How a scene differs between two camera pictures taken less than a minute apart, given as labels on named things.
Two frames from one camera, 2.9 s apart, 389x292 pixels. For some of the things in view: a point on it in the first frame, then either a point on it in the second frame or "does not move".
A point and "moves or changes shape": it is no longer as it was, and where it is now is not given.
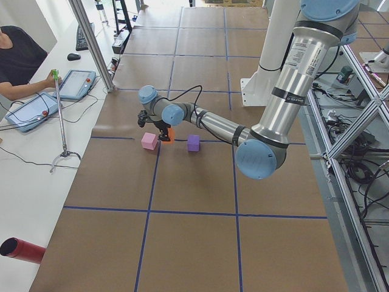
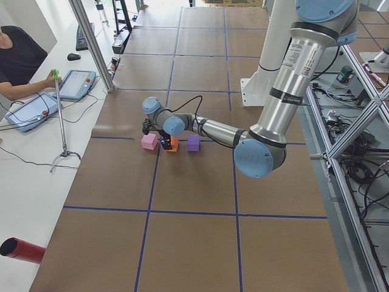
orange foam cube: (171, 133) moves or changes shape
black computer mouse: (73, 56) does not move
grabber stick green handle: (55, 73) does not move
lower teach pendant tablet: (33, 113) does not move
